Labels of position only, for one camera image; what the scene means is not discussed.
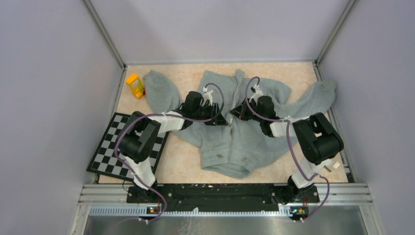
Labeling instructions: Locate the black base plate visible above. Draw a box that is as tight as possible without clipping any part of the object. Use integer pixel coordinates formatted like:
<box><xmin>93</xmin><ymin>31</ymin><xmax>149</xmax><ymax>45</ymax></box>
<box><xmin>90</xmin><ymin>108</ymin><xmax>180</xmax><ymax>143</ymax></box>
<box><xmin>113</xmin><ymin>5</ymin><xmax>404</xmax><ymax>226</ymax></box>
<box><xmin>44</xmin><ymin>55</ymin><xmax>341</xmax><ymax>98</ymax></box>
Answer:
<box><xmin>126</xmin><ymin>184</ymin><xmax>320</xmax><ymax>212</ymax></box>

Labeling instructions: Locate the black white checkerboard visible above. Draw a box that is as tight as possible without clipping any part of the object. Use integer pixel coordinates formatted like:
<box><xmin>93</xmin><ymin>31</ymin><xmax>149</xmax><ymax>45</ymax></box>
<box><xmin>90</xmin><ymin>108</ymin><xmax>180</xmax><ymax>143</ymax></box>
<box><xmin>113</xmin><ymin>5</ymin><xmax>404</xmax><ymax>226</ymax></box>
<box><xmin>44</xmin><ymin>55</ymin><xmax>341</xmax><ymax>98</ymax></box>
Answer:
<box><xmin>87</xmin><ymin>113</ymin><xmax>169</xmax><ymax>182</ymax></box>

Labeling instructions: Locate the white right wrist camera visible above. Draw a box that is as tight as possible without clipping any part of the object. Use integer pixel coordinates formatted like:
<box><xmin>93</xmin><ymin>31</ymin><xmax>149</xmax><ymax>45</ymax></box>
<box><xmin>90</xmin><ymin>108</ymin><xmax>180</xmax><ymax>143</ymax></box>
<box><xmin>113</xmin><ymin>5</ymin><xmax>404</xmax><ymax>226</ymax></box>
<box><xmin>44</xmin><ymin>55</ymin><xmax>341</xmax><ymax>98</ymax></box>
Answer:
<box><xmin>249</xmin><ymin>85</ymin><xmax>264</xmax><ymax>103</ymax></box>

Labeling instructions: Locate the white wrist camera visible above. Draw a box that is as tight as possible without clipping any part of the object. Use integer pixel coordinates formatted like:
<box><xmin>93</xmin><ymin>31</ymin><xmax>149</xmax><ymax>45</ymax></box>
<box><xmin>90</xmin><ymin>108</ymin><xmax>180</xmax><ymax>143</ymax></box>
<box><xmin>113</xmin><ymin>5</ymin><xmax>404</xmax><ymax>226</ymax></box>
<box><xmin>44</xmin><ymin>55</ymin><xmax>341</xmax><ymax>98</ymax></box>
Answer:
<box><xmin>249</xmin><ymin>85</ymin><xmax>264</xmax><ymax>103</ymax></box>
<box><xmin>202</xmin><ymin>87</ymin><xmax>214</xmax><ymax>106</ymax></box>

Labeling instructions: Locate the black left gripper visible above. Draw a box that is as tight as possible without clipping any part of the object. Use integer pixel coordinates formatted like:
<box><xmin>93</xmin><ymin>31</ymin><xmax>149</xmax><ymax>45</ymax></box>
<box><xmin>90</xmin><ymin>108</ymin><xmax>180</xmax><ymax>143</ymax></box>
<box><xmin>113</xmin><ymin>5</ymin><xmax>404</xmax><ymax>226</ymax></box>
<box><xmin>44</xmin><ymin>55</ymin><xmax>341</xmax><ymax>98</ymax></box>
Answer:
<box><xmin>192</xmin><ymin>102</ymin><xmax>228</xmax><ymax>126</ymax></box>

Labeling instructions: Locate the yellow toy block frame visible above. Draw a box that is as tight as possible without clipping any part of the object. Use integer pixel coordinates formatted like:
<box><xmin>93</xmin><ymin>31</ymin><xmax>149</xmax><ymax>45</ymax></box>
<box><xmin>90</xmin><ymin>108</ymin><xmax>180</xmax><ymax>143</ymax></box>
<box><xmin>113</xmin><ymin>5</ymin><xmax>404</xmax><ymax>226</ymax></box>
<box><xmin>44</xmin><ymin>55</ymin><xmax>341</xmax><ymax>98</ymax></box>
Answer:
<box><xmin>125</xmin><ymin>73</ymin><xmax>146</xmax><ymax>99</ymax></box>

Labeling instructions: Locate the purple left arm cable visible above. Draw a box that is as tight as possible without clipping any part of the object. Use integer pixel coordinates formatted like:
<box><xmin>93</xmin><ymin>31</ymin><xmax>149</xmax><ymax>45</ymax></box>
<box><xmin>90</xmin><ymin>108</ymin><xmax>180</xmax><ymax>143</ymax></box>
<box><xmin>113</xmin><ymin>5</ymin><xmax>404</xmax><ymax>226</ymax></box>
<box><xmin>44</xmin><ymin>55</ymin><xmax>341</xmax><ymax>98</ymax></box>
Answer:
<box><xmin>113</xmin><ymin>83</ymin><xmax>225</xmax><ymax>224</ymax></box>

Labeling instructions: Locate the white small card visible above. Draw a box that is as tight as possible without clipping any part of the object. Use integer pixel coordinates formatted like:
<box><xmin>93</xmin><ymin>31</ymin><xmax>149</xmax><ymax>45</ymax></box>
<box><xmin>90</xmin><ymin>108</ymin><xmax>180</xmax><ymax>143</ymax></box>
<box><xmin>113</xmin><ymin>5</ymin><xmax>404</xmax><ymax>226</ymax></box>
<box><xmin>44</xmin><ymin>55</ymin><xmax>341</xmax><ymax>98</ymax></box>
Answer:
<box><xmin>324</xmin><ymin>159</ymin><xmax>341</xmax><ymax>172</ymax></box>

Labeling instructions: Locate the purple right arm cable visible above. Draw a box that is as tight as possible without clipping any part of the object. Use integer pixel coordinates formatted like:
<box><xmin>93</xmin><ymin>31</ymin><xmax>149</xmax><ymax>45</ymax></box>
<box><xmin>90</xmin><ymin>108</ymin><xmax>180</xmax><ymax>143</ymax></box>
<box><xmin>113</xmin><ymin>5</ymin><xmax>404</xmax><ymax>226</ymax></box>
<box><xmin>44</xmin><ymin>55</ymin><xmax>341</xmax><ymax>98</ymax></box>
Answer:
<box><xmin>245</xmin><ymin>76</ymin><xmax>331</xmax><ymax>224</ymax></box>

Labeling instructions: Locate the aluminium front rail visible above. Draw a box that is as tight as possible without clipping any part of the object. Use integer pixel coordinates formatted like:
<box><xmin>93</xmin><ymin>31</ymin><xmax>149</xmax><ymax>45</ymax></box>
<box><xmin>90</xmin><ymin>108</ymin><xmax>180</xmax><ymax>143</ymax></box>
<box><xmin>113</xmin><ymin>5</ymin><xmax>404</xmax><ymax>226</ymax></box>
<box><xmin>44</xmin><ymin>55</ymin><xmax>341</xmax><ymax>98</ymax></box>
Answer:
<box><xmin>78</xmin><ymin>183</ymin><xmax>373</xmax><ymax>218</ymax></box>

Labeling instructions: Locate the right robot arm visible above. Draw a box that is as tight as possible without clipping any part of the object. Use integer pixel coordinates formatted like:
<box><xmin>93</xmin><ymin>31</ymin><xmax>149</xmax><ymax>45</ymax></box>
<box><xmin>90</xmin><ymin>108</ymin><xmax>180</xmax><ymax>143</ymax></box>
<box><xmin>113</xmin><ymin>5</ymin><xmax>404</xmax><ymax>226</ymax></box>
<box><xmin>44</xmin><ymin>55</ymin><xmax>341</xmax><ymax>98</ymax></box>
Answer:
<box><xmin>230</xmin><ymin>96</ymin><xmax>344</xmax><ymax>204</ymax></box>

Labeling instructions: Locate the grey zip-up jacket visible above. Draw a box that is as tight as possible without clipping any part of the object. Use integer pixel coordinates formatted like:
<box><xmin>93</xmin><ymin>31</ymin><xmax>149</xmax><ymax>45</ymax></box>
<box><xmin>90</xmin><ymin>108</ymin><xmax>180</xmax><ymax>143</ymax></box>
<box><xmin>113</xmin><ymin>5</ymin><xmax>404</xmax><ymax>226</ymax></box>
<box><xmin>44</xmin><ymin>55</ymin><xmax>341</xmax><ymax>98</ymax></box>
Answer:
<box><xmin>142</xmin><ymin>69</ymin><xmax>337</xmax><ymax>180</ymax></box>

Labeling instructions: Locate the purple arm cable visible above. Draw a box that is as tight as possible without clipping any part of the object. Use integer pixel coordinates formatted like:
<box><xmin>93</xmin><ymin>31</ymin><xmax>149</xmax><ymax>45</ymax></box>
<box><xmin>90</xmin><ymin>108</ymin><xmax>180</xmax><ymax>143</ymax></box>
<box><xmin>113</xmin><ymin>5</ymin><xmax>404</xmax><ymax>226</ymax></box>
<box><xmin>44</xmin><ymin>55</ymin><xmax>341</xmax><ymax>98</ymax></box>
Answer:
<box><xmin>245</xmin><ymin>76</ymin><xmax>331</xmax><ymax>224</ymax></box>
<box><xmin>113</xmin><ymin>83</ymin><xmax>225</xmax><ymax>224</ymax></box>

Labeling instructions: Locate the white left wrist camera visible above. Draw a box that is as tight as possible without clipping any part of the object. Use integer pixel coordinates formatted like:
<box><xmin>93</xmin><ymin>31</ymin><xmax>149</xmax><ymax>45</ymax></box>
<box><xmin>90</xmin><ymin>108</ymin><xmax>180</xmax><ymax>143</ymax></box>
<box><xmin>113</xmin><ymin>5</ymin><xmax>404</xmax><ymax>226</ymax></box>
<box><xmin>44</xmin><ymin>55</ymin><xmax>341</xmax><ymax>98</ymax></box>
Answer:
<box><xmin>202</xmin><ymin>87</ymin><xmax>214</xmax><ymax>106</ymax></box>

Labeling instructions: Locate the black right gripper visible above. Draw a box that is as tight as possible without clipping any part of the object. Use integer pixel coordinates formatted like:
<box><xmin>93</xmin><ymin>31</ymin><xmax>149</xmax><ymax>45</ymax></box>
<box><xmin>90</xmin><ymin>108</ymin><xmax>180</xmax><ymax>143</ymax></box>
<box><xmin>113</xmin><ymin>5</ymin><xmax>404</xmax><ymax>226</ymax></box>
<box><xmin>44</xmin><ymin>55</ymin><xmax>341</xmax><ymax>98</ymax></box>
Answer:
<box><xmin>230</xmin><ymin>97</ymin><xmax>264</xmax><ymax>123</ymax></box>

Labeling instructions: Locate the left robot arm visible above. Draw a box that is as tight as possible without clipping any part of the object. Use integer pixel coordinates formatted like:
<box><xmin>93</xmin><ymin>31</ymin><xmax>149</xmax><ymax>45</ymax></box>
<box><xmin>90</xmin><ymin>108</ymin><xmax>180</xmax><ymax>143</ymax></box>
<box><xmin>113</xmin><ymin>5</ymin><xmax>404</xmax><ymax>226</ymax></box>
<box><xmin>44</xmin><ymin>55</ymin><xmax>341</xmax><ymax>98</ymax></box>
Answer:
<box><xmin>114</xmin><ymin>91</ymin><xmax>227</xmax><ymax>202</ymax></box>

